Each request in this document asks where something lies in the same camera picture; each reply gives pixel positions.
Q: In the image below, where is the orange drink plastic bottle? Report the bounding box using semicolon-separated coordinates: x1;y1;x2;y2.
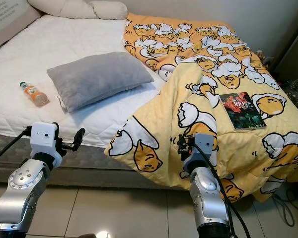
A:
19;82;50;107

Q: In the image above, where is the grey plush pillow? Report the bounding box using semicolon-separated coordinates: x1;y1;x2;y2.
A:
47;51;154;113

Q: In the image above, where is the grey patterned mattress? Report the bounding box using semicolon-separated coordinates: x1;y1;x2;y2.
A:
0;130;122;169

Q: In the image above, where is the dark cover book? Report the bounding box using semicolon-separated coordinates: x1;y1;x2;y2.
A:
219;92;267;130

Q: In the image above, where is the yellow cartoon egg blanket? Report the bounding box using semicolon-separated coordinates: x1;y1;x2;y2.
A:
103;12;298;203

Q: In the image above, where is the white quilted mattress cover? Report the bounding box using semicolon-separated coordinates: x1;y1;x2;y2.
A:
0;15;169;148

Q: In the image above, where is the cream long bolster pillow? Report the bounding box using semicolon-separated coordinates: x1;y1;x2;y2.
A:
27;0;129;20

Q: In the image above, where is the printed grey headboard cushion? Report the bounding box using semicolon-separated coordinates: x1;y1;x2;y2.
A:
0;0;33;54

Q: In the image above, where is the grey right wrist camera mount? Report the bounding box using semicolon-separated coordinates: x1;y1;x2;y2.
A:
193;133;217;164

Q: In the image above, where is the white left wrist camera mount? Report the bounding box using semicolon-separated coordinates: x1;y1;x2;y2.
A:
30;122;60;157

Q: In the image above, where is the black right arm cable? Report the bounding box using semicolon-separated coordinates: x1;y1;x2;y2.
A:
191;141;253;238

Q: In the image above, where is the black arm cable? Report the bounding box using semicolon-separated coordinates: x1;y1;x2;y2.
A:
0;126;33;167
191;141;253;238

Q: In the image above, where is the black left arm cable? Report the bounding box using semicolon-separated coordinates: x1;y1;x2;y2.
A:
0;126;33;167

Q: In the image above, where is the black floor cable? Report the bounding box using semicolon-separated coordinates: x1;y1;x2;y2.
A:
271;186;298;226

